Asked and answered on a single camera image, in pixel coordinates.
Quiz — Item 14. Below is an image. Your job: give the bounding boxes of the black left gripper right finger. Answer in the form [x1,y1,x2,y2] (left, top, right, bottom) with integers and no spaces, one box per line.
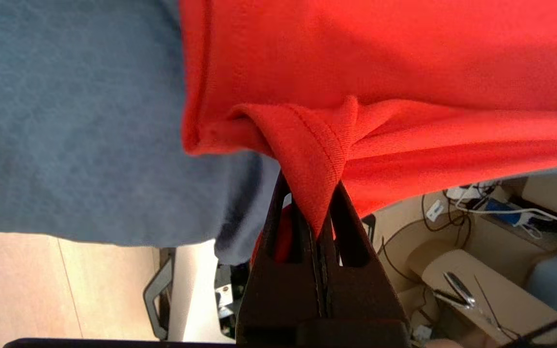
[318,181,412,345]

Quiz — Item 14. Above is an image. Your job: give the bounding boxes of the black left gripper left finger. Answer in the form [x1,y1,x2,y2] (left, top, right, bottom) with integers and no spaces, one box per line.
[236,172,326,340]

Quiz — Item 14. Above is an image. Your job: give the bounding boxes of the red t-shirt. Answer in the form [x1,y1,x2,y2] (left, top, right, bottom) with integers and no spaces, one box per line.
[178,0,557,264]

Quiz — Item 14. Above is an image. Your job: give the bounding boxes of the robot base with wiring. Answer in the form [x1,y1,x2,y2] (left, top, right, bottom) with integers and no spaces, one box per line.
[215,263,251,339]

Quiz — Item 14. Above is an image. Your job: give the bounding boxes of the shiny metal tongs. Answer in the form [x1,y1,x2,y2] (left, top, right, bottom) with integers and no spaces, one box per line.
[432,271,477,310]

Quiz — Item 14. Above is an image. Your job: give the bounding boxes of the white plug adapter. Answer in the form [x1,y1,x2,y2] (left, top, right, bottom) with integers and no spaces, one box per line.
[426,199,446,223]

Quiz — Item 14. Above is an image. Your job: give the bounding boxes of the beige cardboard box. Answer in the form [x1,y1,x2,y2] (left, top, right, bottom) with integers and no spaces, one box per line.
[421,249,557,345]

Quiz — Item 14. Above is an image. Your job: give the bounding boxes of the white power strip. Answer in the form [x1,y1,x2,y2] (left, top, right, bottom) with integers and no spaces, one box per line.
[445,185,501,201]

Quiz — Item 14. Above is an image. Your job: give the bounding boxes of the blue electronic device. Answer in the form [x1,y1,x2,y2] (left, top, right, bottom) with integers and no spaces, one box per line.
[484,200,533,227]

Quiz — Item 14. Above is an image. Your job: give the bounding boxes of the dark rounded metal frame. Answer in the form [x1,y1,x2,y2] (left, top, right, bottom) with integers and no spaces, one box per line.
[142,247,176,342]

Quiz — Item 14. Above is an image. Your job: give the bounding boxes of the white floor cable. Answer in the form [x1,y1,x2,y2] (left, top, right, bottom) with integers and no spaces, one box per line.
[455,201,557,230]

